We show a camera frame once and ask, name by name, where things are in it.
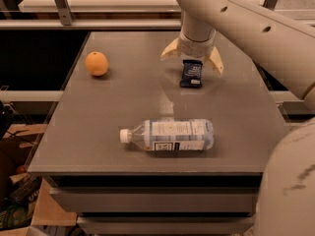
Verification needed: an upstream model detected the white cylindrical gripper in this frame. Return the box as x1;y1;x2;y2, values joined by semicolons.
160;31;223;77

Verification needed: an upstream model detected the dark blue rxbar wrapper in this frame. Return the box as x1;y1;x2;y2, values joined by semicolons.
179;60;203;89

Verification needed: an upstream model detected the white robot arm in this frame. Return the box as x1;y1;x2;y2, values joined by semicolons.
161;0;315;236

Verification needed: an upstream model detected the clear blue-label plastic bottle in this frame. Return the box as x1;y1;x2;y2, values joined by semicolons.
119;119;215;151

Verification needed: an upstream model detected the orange fruit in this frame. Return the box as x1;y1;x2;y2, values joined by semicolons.
85;52;109;77

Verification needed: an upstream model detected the grey drawer cabinet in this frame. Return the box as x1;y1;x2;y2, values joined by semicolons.
29;31;287;235

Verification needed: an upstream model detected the cardboard box with clutter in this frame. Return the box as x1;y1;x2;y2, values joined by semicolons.
0;124;81;236

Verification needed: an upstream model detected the metal frame rail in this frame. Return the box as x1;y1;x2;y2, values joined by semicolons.
0;0;315;31

